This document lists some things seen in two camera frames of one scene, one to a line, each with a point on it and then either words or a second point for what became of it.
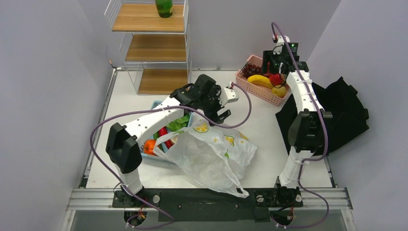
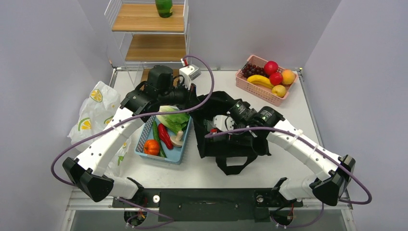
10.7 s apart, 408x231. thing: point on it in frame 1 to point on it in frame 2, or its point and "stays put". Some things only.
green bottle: [164, 8] stays put
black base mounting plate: [201, 205] stays put
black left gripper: [212, 115] to [190, 97]
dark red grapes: [250, 69] stays put
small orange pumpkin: [149, 145] stays put
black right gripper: [268, 57] to [234, 121]
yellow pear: [280, 92] stays put
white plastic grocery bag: [218, 157] to [96, 113]
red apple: [275, 79] stays put
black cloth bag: [339, 100] to [234, 153]
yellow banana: [261, 80] stays put
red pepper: [164, 131] stays put
